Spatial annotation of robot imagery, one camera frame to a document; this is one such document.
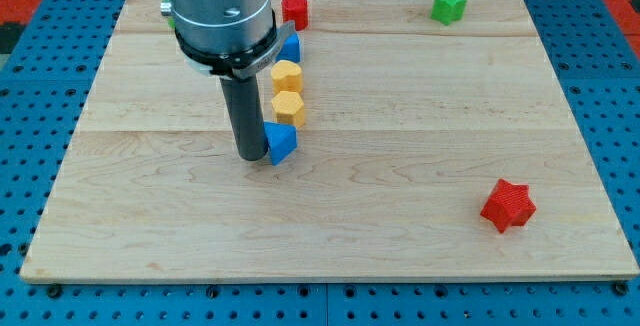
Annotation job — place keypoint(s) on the yellow hexagon block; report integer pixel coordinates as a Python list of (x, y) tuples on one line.
[(288, 108)]

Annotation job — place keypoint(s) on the green star block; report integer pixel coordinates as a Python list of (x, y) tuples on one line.
[(448, 11)]

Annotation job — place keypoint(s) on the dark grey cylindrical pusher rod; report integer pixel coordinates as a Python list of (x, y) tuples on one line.
[(243, 103)]

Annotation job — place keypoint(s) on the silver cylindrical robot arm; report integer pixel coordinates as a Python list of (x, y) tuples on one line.
[(234, 39)]

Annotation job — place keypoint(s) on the yellow heart block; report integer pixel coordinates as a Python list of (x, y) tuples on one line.
[(287, 76)]

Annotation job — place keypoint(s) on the light wooden board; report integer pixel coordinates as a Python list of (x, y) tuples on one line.
[(409, 125)]

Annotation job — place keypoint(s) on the blue triangular block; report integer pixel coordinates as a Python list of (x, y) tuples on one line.
[(282, 141)]

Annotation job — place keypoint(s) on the red star block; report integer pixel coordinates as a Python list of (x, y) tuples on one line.
[(508, 205)]

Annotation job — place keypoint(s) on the green block behind arm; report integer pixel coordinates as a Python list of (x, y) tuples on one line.
[(166, 12)]

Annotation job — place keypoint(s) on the blue half-hidden block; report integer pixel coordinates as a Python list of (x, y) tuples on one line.
[(291, 49)]

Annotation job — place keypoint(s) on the red cylinder block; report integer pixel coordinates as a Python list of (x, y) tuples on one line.
[(296, 11)]

